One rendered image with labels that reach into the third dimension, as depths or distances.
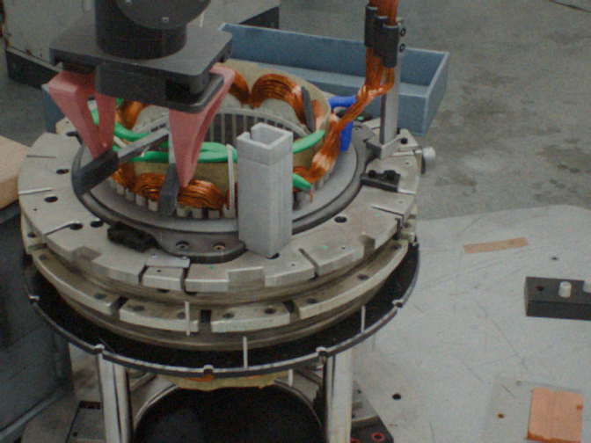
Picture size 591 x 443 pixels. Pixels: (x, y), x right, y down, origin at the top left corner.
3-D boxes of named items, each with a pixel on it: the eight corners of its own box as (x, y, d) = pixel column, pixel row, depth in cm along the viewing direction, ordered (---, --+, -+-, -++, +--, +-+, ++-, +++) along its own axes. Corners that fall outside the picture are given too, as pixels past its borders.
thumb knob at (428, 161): (424, 180, 98) (426, 154, 97) (413, 165, 100) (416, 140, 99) (436, 178, 99) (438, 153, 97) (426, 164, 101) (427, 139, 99)
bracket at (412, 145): (397, 202, 98) (400, 148, 95) (383, 181, 101) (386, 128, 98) (419, 199, 99) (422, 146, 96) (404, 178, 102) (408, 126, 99)
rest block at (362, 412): (337, 434, 108) (337, 417, 107) (315, 398, 112) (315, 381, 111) (378, 424, 109) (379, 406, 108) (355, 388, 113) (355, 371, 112)
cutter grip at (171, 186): (171, 215, 76) (171, 194, 75) (159, 214, 76) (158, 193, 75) (181, 183, 79) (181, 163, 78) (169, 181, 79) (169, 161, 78)
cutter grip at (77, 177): (82, 197, 77) (81, 176, 76) (72, 193, 77) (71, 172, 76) (120, 170, 80) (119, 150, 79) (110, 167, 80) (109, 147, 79)
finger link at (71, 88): (151, 204, 76) (148, 76, 71) (53, 182, 78) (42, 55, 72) (190, 154, 82) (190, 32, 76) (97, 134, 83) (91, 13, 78)
